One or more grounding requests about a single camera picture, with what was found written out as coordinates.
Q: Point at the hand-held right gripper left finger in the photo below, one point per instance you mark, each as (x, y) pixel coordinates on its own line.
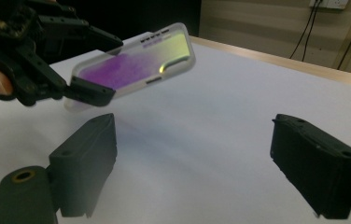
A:
(83, 161)

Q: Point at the white wall power socket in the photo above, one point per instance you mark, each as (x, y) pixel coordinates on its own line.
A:
(330, 3)

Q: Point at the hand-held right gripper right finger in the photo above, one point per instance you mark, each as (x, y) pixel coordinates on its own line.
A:
(316, 168)

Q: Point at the translucent purple gradient phone case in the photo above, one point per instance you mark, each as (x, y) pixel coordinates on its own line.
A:
(139, 62)

